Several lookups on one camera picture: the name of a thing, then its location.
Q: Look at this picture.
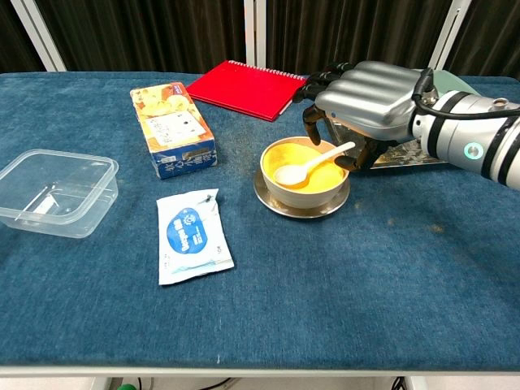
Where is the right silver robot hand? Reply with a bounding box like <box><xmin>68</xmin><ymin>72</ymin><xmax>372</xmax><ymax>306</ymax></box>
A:
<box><xmin>292</xmin><ymin>60</ymin><xmax>423</xmax><ymax>172</ymax></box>

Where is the white plastic spoon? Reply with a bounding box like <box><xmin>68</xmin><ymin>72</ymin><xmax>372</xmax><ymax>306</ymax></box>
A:
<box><xmin>274</xmin><ymin>141</ymin><xmax>357</xmax><ymax>187</ymax></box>

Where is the rectangular metal tray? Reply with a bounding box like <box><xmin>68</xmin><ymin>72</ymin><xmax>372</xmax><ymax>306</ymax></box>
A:
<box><xmin>324</xmin><ymin>117</ymin><xmax>449</xmax><ymax>172</ymax></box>

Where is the pale green dustpan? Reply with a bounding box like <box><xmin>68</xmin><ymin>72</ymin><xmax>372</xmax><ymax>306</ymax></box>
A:
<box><xmin>430</xmin><ymin>68</ymin><xmax>481</xmax><ymax>97</ymax></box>

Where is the bowl with yellow contents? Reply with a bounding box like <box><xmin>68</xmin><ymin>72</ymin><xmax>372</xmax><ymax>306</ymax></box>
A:
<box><xmin>259</xmin><ymin>136</ymin><xmax>351</xmax><ymax>210</ymax></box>

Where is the red spiral notebook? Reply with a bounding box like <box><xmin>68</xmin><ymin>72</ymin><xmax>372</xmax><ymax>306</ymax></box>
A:
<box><xmin>185</xmin><ymin>59</ymin><xmax>308</xmax><ymax>123</ymax></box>

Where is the round metal saucer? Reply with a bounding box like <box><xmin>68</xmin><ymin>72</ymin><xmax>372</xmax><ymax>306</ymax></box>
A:
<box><xmin>253</xmin><ymin>168</ymin><xmax>352</xmax><ymax>220</ymax></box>

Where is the blue table cloth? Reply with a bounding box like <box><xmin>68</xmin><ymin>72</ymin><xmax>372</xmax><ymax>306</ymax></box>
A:
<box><xmin>0</xmin><ymin>71</ymin><xmax>520</xmax><ymax>366</ymax></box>

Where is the orange and blue snack box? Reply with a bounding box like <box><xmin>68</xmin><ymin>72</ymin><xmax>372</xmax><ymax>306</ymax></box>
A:
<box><xmin>129</xmin><ymin>82</ymin><xmax>218</xmax><ymax>180</ymax></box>

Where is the black pleated curtain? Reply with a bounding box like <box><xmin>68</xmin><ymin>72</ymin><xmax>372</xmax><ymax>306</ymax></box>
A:
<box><xmin>0</xmin><ymin>0</ymin><xmax>520</xmax><ymax>76</ymax></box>

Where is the white blue wet wipes packet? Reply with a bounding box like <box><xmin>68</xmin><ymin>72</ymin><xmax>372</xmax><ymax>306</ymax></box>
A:
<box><xmin>156</xmin><ymin>188</ymin><xmax>236</xmax><ymax>286</ymax></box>

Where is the clear plastic container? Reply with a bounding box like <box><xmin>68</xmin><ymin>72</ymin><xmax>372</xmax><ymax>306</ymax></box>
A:
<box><xmin>0</xmin><ymin>148</ymin><xmax>119</xmax><ymax>239</ymax></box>

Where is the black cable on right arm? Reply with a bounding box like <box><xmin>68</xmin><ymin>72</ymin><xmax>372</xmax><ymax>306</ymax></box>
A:
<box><xmin>412</xmin><ymin>67</ymin><xmax>520</xmax><ymax>120</ymax></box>

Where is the white metal frame post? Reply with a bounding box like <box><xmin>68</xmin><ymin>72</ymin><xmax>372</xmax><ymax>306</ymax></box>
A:
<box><xmin>10</xmin><ymin>0</ymin><xmax>67</xmax><ymax>72</ymax></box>
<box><xmin>243</xmin><ymin>0</ymin><xmax>267</xmax><ymax>75</ymax></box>
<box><xmin>428</xmin><ymin>0</ymin><xmax>473</xmax><ymax>71</ymax></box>

